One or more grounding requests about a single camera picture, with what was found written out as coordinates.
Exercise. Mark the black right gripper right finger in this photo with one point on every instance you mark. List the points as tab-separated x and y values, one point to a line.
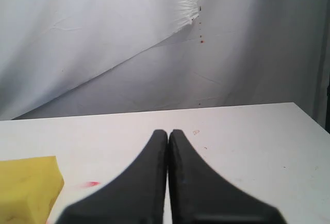
198	194

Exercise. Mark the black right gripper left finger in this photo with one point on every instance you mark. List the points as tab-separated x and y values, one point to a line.
135	196

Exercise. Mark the yellow sponge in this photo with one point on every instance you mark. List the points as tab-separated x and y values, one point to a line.
29	189

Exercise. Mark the white backdrop sheet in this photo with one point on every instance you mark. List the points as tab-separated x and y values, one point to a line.
82	57

